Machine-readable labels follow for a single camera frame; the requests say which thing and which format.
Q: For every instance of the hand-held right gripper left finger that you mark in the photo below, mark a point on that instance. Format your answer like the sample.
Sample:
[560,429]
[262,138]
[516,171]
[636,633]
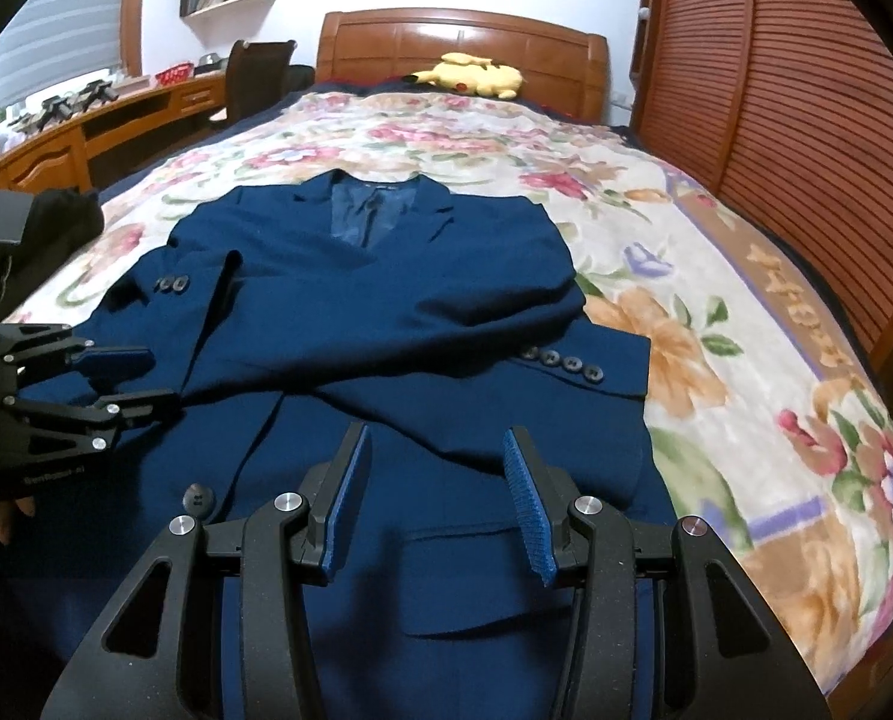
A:
[349,510]

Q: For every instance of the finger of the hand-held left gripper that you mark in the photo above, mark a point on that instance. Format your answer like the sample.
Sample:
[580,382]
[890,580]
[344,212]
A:
[146,405]
[120,361]

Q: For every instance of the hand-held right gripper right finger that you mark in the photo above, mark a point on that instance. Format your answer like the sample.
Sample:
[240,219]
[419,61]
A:
[525,510]

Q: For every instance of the blue suit jacket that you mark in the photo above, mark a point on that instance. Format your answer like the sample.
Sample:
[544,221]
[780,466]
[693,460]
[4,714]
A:
[386,300]

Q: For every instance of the person's left hand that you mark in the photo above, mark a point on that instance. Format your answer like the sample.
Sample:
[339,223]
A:
[0,521]

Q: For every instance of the black cloth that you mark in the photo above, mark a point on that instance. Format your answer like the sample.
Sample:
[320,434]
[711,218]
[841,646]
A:
[68,221]

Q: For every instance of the wooden desk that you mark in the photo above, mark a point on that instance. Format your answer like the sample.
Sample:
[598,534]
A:
[49,161]

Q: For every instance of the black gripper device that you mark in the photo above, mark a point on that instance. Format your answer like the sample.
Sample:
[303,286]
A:
[41,112]
[95,94]

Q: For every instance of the grey window blind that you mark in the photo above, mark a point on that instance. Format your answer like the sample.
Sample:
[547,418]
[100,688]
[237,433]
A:
[64,22]

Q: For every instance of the beige chair cushion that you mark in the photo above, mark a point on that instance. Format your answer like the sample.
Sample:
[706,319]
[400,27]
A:
[217,117]

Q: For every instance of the red basket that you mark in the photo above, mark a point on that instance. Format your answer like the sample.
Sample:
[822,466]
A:
[173,74]

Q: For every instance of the floral blanket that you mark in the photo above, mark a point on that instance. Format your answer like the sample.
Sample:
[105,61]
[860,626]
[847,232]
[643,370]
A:
[716,315]

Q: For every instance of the silver bowl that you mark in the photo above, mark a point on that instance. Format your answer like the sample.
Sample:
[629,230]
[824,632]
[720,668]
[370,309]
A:
[210,64]

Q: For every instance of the dark wooden chair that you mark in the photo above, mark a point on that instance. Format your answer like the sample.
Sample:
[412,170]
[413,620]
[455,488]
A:
[259,75]

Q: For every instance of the black bag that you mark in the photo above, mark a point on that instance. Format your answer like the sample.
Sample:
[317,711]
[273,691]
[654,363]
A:
[301,79]

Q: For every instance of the wooden bed headboard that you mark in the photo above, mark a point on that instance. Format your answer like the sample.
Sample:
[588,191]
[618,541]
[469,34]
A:
[386,45]

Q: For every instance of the yellow plush toy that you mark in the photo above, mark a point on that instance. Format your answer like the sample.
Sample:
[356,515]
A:
[476,75]

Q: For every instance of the wooden louvered wardrobe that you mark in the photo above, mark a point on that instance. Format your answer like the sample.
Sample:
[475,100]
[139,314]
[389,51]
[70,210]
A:
[791,90]

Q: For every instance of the wooden window frame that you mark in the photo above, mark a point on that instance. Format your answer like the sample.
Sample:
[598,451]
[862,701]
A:
[133,15]

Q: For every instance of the white wall socket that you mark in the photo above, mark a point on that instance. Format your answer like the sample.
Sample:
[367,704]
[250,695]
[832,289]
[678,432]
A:
[622,98]

